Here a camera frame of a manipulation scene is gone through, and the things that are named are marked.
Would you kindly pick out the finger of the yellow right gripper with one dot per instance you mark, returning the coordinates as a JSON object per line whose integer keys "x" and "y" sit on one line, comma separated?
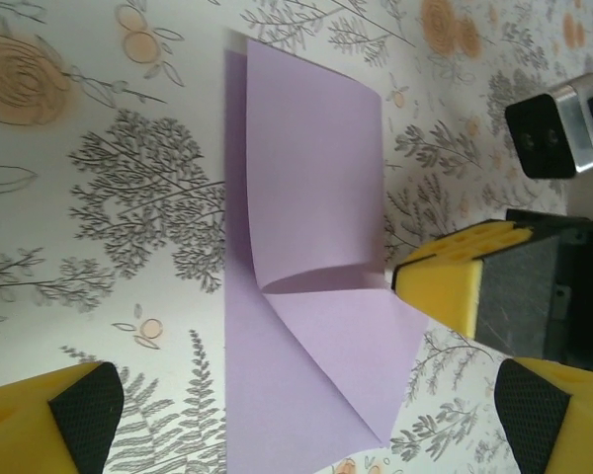
{"x": 469, "y": 244}
{"x": 440, "y": 296}

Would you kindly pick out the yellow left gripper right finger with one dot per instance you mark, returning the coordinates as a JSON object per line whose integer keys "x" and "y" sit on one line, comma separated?
{"x": 583, "y": 434}

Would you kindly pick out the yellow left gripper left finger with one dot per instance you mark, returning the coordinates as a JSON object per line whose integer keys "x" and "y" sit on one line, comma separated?
{"x": 20, "y": 434}

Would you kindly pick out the purple paper sheet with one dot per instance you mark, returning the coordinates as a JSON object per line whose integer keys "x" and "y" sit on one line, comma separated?
{"x": 316, "y": 197}

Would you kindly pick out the floral patterned table cover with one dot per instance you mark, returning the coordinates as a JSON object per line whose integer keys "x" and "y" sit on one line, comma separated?
{"x": 128, "y": 173}

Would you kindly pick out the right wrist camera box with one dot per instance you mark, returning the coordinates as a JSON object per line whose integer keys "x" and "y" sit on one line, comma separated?
{"x": 538, "y": 133}

